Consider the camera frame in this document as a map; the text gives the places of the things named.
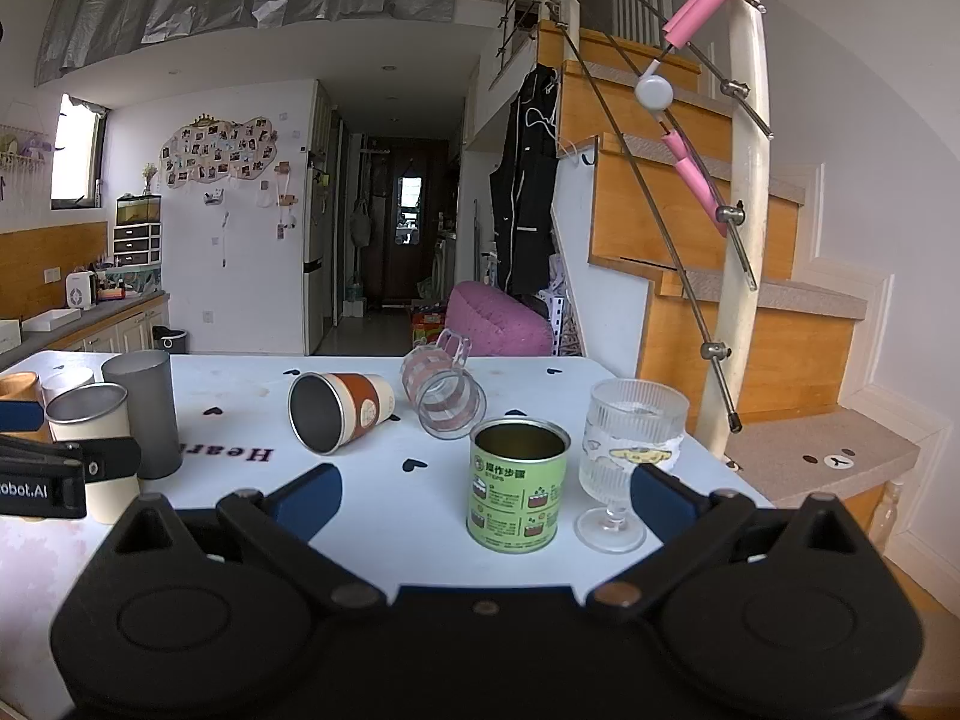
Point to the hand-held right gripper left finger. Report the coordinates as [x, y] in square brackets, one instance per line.
[311, 499]

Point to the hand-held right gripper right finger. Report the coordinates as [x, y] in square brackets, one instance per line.
[656, 495]

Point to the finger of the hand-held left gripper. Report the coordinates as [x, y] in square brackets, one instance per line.
[19, 416]
[105, 457]

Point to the brown and white cup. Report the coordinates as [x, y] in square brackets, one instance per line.
[356, 405]

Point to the pink striped glass mug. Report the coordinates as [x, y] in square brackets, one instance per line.
[444, 399]

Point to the wooden cup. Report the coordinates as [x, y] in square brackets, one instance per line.
[19, 388]

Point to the white steel-lined cup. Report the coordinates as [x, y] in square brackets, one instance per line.
[94, 420]

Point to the small white cup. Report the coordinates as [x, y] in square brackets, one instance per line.
[64, 382]

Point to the tall grey cup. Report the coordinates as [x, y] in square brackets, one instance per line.
[146, 412]

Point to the clear ribbed goblet glass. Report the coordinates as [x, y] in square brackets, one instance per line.
[626, 431]

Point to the flat white box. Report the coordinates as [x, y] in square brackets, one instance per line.
[49, 321]

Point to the kitchen counter cabinet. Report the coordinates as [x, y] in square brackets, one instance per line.
[112, 330]

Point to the black trash bin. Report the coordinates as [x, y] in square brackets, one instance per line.
[171, 341]

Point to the green tin can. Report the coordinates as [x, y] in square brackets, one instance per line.
[517, 499]

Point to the white countertop appliance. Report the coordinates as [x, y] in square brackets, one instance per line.
[79, 291]

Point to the wooden staircase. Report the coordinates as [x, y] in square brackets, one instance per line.
[780, 345]

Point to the white perforated rack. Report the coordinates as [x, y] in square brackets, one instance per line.
[559, 322]

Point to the colourful red box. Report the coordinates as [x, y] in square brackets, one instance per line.
[429, 330]

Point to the white drawer unit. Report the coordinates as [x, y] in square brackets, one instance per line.
[137, 246]

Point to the fish tank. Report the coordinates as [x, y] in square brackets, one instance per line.
[139, 210]

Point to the pink pouf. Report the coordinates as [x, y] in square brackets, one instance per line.
[495, 319]

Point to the window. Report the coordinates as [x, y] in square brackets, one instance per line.
[75, 157]

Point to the dark door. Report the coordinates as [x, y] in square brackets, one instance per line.
[416, 255]

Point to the hanging tote bag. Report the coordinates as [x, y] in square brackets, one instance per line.
[360, 229]

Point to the metal railing rod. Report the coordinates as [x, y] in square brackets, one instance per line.
[742, 90]
[637, 180]

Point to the pink foam tube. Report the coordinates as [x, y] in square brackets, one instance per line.
[701, 7]
[694, 180]

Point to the black hanging coat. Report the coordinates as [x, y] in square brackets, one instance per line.
[521, 202]

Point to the white round tag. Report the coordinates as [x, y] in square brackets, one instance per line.
[653, 93]

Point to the white railing post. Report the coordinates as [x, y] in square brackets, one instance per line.
[739, 240]

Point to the photo wall collage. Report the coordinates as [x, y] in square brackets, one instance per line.
[217, 150]

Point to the black wall hook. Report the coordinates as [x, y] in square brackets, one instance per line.
[589, 154]

